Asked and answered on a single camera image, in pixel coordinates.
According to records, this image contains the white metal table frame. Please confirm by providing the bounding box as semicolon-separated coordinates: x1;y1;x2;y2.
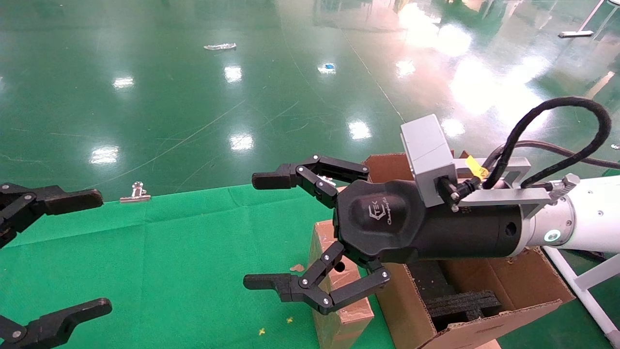
545;245;620;346

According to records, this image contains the silver metal binder clip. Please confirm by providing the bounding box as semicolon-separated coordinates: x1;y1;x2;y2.
120;181;152;203

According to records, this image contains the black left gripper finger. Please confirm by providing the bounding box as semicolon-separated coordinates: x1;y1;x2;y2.
0;183;104;248
0;298;112;349

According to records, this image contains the white stand foot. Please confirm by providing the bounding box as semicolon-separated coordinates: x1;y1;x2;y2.
558;0;608;38

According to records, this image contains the silver cable connector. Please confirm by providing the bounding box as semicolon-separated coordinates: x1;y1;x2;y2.
550;174;580;199

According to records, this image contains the grey metal camera bracket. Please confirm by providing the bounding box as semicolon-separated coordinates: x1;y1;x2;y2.
453;156;562;219

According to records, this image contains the thin black cable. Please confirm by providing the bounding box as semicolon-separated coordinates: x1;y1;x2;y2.
484;140;620;170

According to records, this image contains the thick black braided cable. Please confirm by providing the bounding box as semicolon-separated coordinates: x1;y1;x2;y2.
482;97;612;190

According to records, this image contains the yellow cable tag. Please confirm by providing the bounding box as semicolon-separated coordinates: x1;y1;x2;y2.
465;155;490;180

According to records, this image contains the green table cloth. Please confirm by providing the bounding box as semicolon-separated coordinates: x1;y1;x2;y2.
0;184;395;349

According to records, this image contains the large open cardboard carton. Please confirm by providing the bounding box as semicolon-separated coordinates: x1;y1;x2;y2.
363;153;577;349

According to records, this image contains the black foam insert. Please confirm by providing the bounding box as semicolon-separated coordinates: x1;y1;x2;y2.
409;259;503;333

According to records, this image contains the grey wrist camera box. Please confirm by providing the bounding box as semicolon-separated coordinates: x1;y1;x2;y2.
400;114;458;208

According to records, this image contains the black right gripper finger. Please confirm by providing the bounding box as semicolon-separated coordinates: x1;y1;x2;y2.
243;241;391;316
252;155;370;209

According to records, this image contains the small taped cardboard box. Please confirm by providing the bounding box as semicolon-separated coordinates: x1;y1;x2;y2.
309;219;375;349

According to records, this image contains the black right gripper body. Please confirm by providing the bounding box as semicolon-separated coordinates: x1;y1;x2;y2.
333;179;525;265

